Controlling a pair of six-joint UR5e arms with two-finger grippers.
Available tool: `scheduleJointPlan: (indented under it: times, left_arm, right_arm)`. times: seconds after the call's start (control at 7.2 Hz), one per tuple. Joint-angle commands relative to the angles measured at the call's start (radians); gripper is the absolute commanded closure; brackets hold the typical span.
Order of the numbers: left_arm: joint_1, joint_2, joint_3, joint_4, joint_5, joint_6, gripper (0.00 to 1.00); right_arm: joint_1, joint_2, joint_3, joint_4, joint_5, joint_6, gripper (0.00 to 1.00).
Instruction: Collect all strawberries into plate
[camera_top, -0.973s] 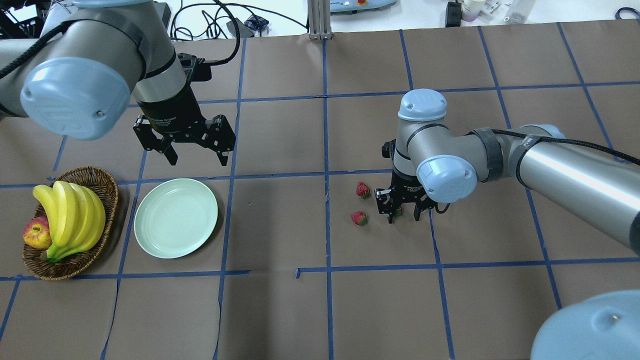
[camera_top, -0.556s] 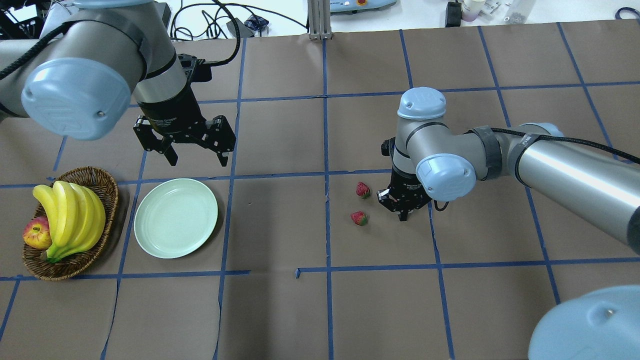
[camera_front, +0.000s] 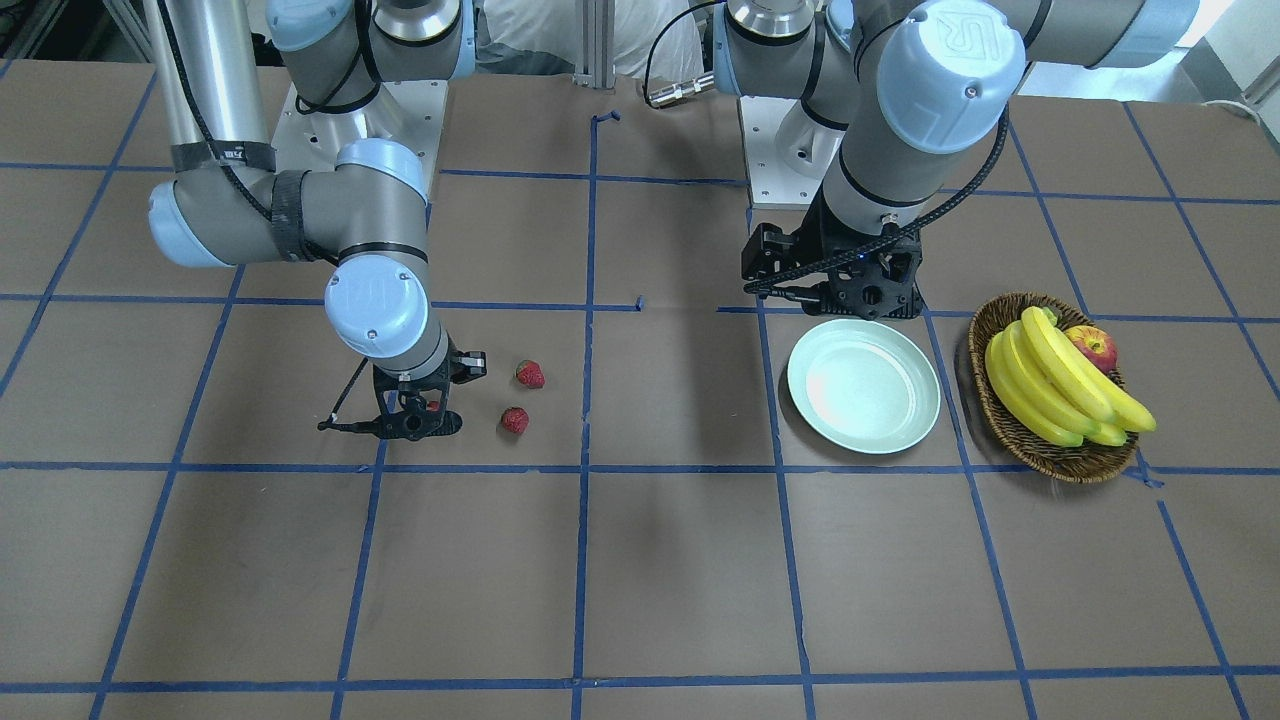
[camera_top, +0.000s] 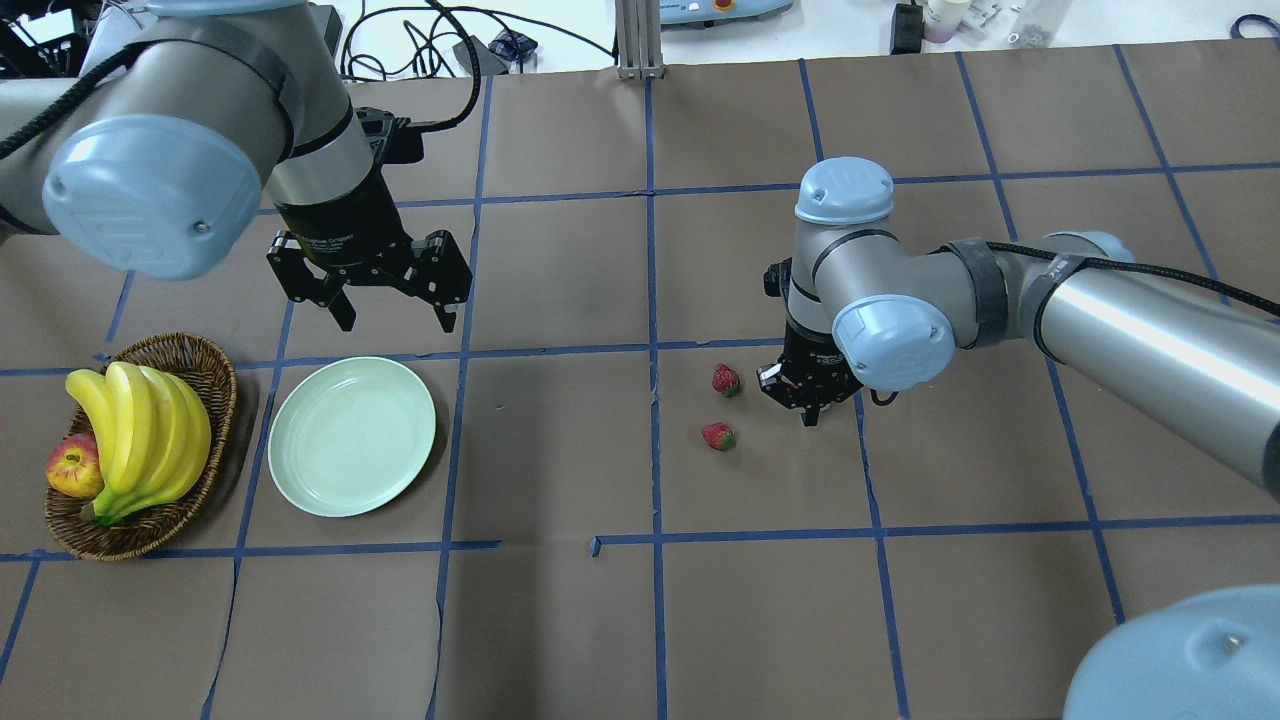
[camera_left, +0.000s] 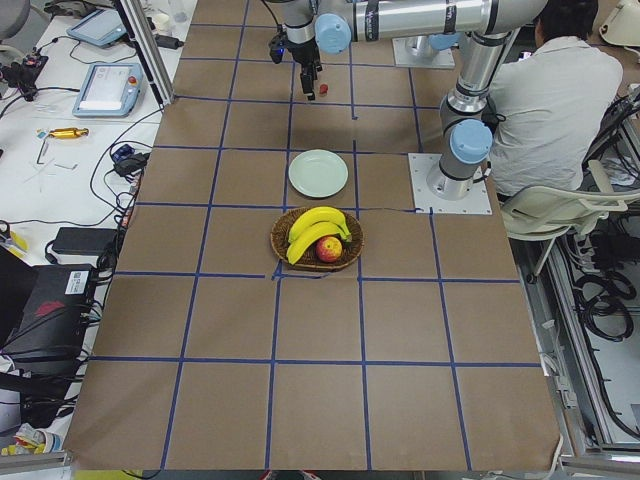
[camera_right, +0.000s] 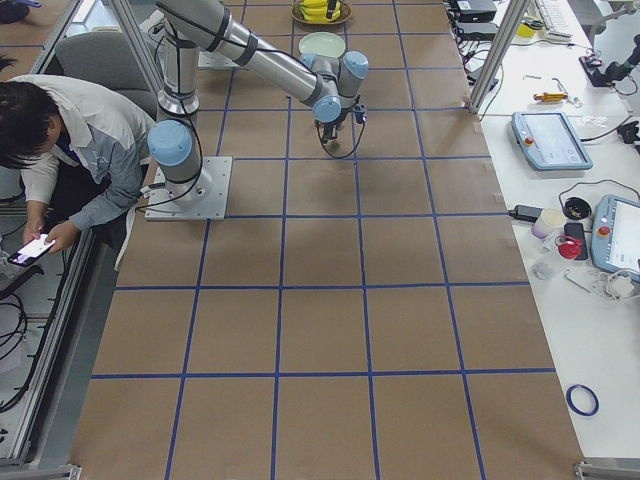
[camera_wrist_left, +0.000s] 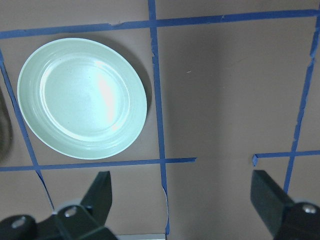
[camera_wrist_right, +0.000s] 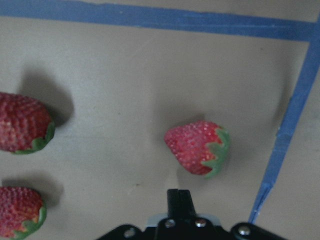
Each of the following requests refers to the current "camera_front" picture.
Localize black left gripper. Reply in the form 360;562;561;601
741;222;924;322

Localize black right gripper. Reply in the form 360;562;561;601
372;348;486;441

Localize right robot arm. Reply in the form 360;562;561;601
145;1;486;441

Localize light green plate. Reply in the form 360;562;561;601
786;318;941;455

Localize wicker basket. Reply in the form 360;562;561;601
956;291;1139;484

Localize yellow banana bunch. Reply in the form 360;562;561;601
986;306;1157;448

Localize red apple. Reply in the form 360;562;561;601
1064;324;1117;374

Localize seated person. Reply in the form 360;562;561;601
477;0;707;79

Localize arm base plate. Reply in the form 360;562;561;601
739;96;844;211
271;79;449;195

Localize aluminium frame post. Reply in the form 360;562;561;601
573;0;616;94

